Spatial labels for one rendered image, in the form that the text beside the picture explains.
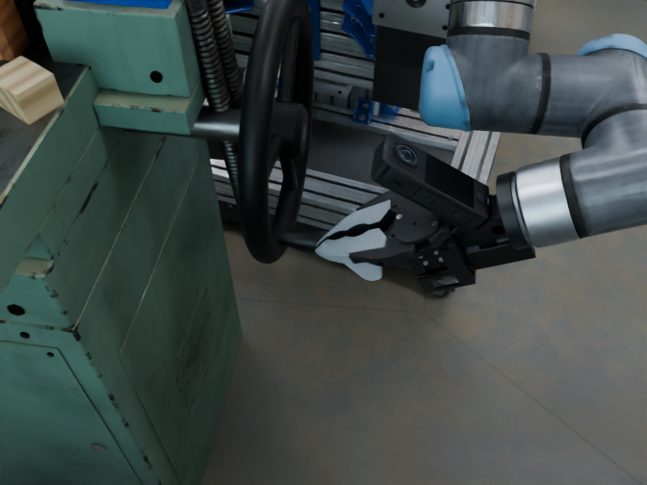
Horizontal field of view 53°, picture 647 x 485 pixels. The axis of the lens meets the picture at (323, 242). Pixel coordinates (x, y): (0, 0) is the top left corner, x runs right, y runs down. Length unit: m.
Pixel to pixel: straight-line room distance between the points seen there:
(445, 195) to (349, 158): 1.00
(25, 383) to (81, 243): 0.23
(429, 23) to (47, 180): 0.68
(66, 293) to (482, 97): 0.43
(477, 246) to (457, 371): 0.86
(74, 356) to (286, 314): 0.83
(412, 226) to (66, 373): 0.42
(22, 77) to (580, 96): 0.48
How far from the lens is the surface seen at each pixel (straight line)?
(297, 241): 0.69
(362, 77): 1.35
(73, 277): 0.68
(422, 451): 1.38
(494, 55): 0.61
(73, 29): 0.66
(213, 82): 0.69
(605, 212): 0.58
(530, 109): 0.62
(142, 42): 0.64
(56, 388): 0.84
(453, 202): 0.58
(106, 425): 0.91
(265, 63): 0.58
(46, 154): 0.61
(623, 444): 1.50
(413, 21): 1.09
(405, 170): 0.56
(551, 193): 0.57
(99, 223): 0.72
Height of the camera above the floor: 1.27
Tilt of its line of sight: 50 degrees down
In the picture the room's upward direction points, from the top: straight up
